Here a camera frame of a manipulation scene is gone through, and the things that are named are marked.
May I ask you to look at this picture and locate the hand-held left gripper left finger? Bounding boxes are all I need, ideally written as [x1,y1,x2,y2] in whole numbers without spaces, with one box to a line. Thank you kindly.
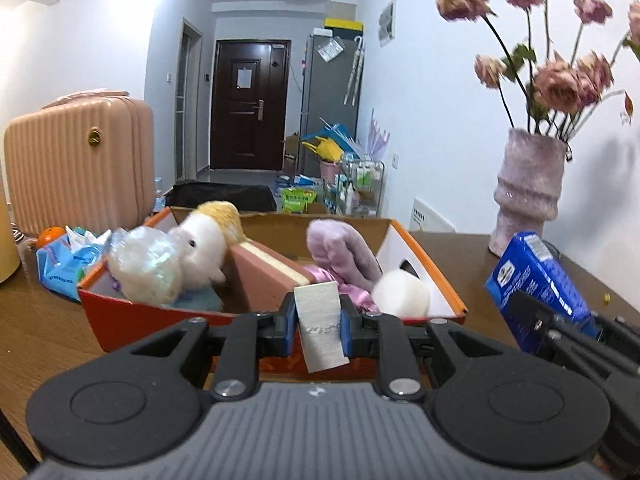
[130,292,298,402]

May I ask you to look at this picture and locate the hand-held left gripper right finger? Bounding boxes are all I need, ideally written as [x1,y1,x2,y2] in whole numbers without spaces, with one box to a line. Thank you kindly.
[340,292,501,403]

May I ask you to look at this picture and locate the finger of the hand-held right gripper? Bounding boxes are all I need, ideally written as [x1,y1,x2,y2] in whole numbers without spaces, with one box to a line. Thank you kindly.
[507,290,640,378]

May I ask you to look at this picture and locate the blue carton box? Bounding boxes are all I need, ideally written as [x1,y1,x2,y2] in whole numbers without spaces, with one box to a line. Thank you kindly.
[485,231,601,356]

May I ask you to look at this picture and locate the lilac fluffy towel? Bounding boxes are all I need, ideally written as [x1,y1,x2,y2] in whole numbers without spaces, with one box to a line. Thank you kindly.
[306,218,385,293]

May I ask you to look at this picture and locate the yellow and white alpaca plush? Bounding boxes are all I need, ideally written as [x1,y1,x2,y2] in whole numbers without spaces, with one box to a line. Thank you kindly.
[167,201,251,291]

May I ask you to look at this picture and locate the orange cardboard box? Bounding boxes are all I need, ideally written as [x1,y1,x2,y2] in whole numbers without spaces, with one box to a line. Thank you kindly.
[77,205,468,381]

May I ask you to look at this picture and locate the pink satin cloth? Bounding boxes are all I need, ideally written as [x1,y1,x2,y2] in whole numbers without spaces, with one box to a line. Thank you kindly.
[305,265,378,313]

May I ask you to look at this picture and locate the pink sponge block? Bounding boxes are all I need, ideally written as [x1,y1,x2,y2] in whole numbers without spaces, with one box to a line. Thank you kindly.
[227,240,311,313]

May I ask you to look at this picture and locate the white fluffy ball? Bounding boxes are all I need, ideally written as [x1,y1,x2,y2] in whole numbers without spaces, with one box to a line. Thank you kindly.
[371,269,431,318]

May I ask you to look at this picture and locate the green printed bag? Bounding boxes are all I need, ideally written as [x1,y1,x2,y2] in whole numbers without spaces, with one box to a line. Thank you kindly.
[281,187,318,213]

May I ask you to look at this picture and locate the black bag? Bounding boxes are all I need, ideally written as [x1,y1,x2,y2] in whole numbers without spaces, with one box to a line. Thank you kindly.
[165,180,277,212]

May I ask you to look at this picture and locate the pink textured vase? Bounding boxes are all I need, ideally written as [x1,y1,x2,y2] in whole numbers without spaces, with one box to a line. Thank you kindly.
[489,128,571,256]

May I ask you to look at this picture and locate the iridescent mesh bath ball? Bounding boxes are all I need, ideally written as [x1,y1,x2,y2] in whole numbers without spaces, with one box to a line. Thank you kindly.
[107,226,185,306]

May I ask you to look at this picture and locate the open cardboard carton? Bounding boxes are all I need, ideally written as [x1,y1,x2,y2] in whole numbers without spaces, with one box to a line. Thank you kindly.
[282,132,301,176]

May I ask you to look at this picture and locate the yellow watering can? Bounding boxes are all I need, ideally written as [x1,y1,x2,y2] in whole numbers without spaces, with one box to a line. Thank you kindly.
[302,137,343,161]

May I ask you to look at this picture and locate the purple folded stand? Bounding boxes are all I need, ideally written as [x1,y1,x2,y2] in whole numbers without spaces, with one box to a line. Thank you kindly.
[367,108,391,161]

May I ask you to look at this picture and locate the dark brown entrance door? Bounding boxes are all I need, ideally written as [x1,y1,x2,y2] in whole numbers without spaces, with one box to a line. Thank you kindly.
[210,39,292,171]

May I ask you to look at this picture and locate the grey fridge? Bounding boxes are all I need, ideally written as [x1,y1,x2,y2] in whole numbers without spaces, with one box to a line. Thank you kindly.
[298,34,365,171]

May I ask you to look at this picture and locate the blue tissue pack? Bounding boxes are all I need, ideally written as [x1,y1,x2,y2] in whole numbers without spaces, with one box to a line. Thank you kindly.
[36,227,113,303]

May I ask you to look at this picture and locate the grey side door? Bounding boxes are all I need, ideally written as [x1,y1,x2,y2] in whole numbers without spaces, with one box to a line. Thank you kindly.
[175,17,203,183]

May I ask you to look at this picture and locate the bunch of dried pink roses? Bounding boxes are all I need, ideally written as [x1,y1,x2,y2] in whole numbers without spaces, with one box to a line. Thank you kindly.
[436,0,640,136]

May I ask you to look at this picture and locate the orange fruit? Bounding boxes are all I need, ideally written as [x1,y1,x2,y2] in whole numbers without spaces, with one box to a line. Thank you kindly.
[37,226,68,248]

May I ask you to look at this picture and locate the white folded umbrellas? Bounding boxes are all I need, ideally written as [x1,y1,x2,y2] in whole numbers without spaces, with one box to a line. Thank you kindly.
[344,36,366,106]

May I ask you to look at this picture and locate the pink ribbed suitcase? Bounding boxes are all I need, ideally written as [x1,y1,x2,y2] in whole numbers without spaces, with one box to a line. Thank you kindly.
[4,91,156,238]

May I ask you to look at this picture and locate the clear plastic bag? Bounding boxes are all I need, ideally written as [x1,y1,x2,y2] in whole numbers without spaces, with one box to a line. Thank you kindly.
[317,37,346,63]

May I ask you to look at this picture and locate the yellow box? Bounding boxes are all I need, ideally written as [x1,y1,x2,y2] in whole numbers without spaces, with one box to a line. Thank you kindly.
[324,17,365,36]

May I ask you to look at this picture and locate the metal wire cart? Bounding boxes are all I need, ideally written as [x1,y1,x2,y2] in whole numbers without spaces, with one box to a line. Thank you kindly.
[325,157,385,218]

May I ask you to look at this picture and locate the yellow thermos jug grey handle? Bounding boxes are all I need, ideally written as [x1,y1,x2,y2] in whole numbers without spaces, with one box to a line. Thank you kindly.
[0,190,22,285]

